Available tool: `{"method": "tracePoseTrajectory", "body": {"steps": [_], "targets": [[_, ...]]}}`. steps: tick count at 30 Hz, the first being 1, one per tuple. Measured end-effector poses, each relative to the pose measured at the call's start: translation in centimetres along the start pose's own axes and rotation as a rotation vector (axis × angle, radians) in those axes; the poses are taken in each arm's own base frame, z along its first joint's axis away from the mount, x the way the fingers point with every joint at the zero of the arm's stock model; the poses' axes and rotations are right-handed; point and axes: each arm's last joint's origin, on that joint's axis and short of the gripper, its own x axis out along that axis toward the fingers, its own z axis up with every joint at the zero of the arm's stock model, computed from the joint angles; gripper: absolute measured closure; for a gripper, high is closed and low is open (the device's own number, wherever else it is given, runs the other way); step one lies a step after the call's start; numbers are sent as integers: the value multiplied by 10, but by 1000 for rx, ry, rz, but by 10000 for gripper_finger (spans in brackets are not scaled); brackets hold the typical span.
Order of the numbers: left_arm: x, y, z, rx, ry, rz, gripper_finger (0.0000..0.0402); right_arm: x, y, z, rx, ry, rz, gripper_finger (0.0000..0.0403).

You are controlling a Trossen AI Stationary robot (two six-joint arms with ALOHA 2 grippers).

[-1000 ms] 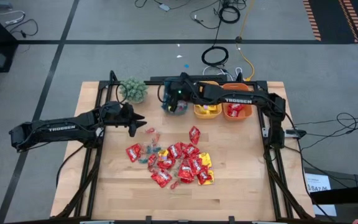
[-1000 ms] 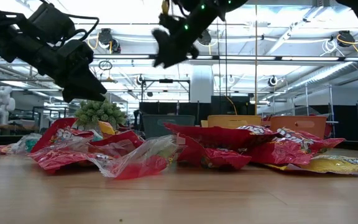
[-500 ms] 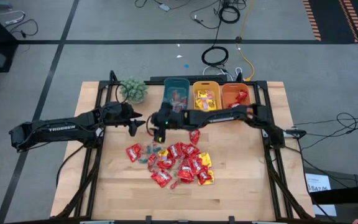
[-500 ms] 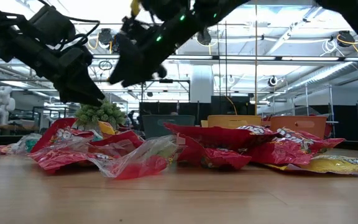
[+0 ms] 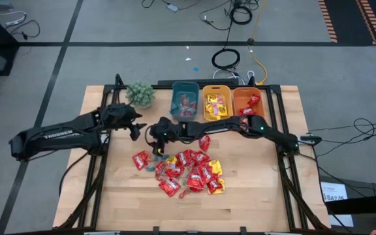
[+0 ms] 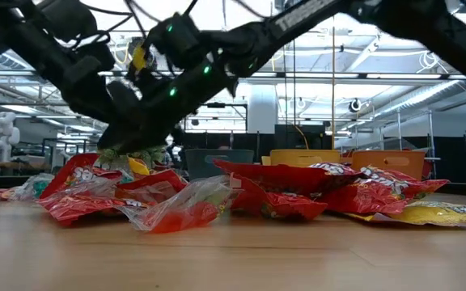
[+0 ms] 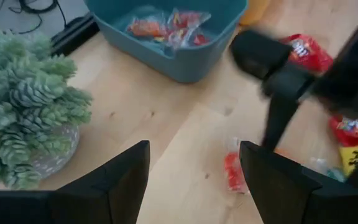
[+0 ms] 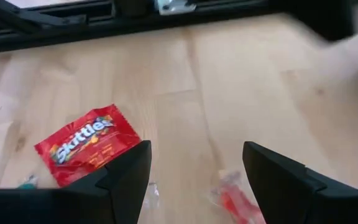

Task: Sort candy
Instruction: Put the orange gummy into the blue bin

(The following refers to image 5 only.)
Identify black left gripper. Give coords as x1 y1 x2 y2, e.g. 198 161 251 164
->
101 103 148 142

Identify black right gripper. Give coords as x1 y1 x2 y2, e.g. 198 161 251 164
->
149 116 180 156

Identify red Skittles candy pack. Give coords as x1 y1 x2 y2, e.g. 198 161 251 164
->
191 151 210 166
247 93 261 107
157 178 181 198
176 149 192 167
198 164 213 184
187 168 205 193
206 178 224 194
198 135 212 153
131 150 149 170
239 107 257 118
164 163 185 179

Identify black arm base plug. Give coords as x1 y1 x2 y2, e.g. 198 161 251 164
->
300 135 322 145

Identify green succulent in white pot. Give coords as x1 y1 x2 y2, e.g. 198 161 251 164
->
125 80 156 110

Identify teal plastic bin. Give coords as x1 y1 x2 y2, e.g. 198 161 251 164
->
170 81 200 121

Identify black perforated metal box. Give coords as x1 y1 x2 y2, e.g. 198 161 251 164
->
157 79 238 86

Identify yellow plastic bin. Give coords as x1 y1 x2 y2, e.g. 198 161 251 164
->
202 85 234 121

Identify orange plastic bin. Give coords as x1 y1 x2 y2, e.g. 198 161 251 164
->
232 87 266 120

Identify white paper sign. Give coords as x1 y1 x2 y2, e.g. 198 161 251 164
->
320 181 349 202

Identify black side desk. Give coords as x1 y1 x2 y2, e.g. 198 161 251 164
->
318 175 376 229

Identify black cable under table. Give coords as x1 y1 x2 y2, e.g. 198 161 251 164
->
59 151 90 196

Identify black coiled floor cable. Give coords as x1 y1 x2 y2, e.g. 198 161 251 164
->
211 48 241 71
228 5 253 26

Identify white floor cable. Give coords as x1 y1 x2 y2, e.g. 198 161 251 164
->
213 67 257 86

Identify yellow floor cable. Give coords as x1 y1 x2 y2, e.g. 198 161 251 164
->
246 0 270 86

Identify thin black floor cable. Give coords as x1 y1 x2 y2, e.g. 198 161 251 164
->
4 19 41 42

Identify white cable with connector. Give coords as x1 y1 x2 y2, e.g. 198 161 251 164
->
0 11 27 27

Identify black robot power cables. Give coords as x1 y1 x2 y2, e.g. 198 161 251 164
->
305 117 376 196

